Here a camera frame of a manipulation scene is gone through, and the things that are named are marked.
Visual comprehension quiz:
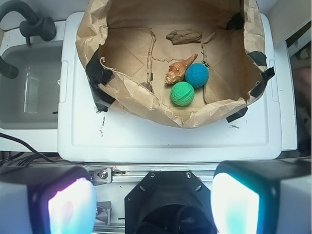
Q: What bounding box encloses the grey sink basin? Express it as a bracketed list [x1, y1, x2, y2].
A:
[0, 41, 63, 130]

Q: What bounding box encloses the metal corner bracket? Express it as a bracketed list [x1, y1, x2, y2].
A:
[88, 167, 113, 186]

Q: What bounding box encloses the black faucet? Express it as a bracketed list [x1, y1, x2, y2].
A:
[0, 0, 57, 79]

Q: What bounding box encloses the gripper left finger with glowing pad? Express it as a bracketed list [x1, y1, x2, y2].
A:
[0, 165, 97, 234]

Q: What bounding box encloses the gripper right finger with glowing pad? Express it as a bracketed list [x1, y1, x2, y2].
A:
[211, 159, 312, 234]

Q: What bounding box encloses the green foam ball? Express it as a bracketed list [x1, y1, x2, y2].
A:
[170, 81, 195, 106]

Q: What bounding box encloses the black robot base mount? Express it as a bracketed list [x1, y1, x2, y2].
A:
[124, 171, 217, 234]

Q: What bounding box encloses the golden brown conch shell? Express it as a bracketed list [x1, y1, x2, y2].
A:
[165, 54, 198, 85]

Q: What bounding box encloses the crumpled brown paper bag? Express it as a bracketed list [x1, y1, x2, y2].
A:
[76, 0, 274, 129]

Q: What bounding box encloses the black cable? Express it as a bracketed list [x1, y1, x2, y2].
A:
[0, 132, 64, 168]

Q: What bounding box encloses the brown driftwood piece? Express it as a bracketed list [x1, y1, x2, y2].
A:
[166, 29, 203, 45]

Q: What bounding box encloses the blue foam ball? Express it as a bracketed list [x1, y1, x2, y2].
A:
[185, 63, 209, 88]

